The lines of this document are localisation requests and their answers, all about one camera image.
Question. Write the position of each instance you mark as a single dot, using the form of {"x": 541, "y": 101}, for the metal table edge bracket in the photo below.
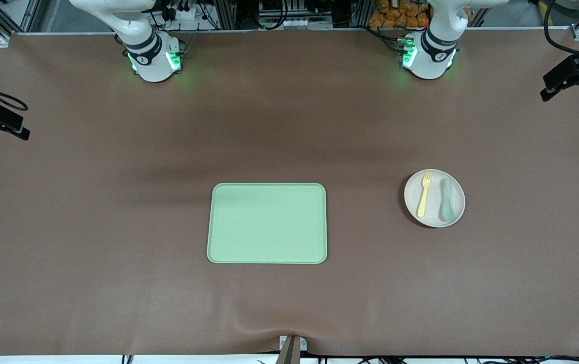
{"x": 283, "y": 344}

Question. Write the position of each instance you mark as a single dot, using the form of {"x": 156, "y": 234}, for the white terminal block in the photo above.
{"x": 294, "y": 23}

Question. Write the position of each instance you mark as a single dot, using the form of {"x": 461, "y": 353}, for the round beige speckled plate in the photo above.
{"x": 436, "y": 199}

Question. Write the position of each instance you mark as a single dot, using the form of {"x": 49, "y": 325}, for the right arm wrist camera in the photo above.
{"x": 3, "y": 116}

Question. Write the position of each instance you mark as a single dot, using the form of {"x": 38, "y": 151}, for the grey-green plastic spoon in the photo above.
{"x": 447, "y": 207}

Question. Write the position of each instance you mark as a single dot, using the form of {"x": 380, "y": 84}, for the brown table cover mat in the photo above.
{"x": 117, "y": 227}

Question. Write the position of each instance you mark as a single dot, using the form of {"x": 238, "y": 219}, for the white power strip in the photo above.
{"x": 188, "y": 12}

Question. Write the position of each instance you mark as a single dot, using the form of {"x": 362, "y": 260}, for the brown camera stand post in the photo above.
{"x": 289, "y": 355}

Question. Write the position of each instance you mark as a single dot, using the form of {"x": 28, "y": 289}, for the mint green rectangular tray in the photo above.
{"x": 267, "y": 223}

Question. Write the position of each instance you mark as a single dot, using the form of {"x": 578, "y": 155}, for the yellow plastic fork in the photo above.
{"x": 422, "y": 202}

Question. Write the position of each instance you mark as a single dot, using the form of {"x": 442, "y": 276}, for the orange snack pile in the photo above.
{"x": 395, "y": 17}

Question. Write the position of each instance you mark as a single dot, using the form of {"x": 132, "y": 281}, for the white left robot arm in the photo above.
{"x": 428, "y": 65}

